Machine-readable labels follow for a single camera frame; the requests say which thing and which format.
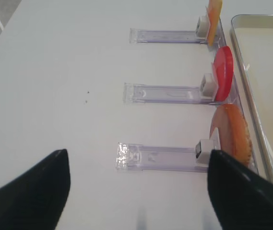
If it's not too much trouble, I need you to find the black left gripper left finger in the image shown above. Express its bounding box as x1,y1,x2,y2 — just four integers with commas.
0,149,71,230

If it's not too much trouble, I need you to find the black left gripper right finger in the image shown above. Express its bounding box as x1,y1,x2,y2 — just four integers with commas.
207,150,273,230

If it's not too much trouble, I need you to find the white tomato pusher block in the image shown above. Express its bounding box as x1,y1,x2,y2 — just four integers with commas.
199,73,218,100

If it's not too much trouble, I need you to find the red tomato slice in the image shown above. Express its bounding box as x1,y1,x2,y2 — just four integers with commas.
213,46,234,102

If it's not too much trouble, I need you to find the clear tomato pusher track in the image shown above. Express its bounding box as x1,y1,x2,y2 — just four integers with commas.
123,83,221,105

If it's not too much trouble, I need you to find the white cheese pusher block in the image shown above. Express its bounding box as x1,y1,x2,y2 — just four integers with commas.
195,15,210,39

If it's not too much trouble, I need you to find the clear cheese pusher track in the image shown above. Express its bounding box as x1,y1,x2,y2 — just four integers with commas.
129,28,207,44

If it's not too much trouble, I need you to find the yellow cheese slice upright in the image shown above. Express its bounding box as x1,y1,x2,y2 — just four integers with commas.
207,0,223,46

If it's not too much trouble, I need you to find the bun half left rack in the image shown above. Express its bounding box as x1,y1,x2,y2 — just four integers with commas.
210,104,252,166

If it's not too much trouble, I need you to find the white bun pusher block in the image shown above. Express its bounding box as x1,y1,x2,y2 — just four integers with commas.
195,139,221,166

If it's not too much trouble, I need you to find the clear bun pusher track left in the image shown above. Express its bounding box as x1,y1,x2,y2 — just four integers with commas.
116,143,208,173

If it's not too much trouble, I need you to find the silver metal tray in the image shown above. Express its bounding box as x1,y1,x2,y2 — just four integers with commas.
230,14,273,191

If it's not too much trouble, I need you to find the clear left front rail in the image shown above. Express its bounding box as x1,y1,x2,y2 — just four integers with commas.
210,20,259,173

